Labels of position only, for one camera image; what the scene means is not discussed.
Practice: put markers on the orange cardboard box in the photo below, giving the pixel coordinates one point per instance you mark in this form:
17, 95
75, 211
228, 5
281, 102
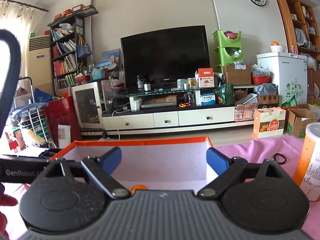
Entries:
159, 164

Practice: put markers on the open cardboard box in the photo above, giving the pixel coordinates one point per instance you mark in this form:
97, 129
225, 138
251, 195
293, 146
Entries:
298, 120

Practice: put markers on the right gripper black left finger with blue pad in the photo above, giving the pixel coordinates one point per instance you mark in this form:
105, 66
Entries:
67, 195

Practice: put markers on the white TV cabinet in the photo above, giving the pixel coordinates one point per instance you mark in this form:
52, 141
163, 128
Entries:
166, 111

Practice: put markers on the orange white medicine box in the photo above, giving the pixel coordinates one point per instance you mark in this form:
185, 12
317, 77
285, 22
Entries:
206, 77

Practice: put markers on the small orange in box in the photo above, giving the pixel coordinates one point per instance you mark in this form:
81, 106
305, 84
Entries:
138, 187

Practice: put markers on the green plastic bag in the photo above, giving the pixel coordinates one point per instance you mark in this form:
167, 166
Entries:
225, 94

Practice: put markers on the brown cardboard box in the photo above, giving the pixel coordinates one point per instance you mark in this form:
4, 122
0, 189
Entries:
237, 74

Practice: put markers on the green stacking bins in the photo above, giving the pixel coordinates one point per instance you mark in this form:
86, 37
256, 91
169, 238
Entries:
228, 48

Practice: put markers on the red basin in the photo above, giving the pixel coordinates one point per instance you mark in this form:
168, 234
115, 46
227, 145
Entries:
259, 80

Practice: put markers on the white bowl with orange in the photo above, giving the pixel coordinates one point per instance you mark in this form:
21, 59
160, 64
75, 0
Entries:
276, 47

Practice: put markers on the white glass door cabinet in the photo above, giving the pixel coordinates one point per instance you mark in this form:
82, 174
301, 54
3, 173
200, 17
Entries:
87, 102

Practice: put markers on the black flat screen television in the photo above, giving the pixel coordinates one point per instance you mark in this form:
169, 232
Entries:
161, 57

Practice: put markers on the orange printed gift bag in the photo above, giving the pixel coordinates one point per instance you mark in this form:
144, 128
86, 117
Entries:
269, 122

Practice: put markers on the white mini fridge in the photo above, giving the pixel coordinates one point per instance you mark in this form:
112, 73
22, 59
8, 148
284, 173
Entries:
289, 72

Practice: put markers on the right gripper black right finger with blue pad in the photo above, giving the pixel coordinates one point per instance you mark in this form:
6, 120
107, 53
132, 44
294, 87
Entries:
259, 197

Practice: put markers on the black bookshelf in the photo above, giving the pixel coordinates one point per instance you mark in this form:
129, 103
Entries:
67, 32

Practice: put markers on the orange white canister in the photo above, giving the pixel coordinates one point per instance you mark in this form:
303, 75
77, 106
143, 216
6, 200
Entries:
307, 172

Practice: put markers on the blue white box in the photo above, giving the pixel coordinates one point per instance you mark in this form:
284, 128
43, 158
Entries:
207, 99

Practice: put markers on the wire trolley cart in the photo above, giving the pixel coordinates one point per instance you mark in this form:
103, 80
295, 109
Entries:
30, 116

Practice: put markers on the wooden shelf unit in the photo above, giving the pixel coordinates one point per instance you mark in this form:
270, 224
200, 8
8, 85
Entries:
302, 32

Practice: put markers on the standing air conditioner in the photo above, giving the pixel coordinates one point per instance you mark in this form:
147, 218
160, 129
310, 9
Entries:
39, 63

